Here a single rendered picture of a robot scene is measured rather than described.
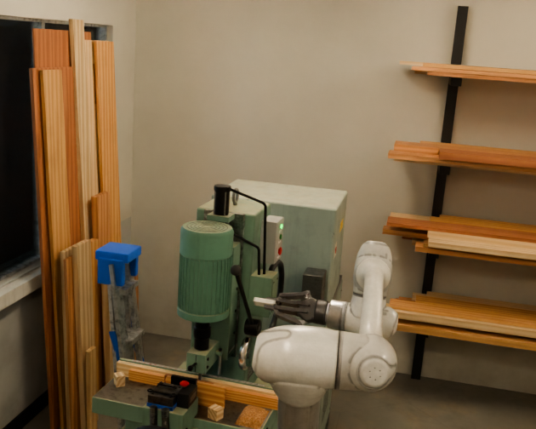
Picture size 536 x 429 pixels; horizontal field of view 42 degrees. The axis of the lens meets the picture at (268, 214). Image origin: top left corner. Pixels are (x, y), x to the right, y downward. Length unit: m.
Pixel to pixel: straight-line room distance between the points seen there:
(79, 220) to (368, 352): 2.73
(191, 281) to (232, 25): 2.65
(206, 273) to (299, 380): 0.80
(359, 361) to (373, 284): 0.46
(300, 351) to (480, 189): 3.16
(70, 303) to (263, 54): 2.00
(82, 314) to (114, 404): 1.37
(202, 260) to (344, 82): 2.49
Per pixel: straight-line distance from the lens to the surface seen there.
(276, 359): 1.58
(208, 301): 2.33
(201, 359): 2.44
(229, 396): 2.51
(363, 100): 4.53
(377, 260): 2.09
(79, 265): 3.74
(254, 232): 2.49
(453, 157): 4.02
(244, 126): 4.68
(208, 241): 2.25
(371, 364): 1.54
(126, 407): 2.49
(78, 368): 3.94
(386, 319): 2.13
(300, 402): 1.65
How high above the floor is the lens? 2.10
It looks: 14 degrees down
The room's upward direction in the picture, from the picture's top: 4 degrees clockwise
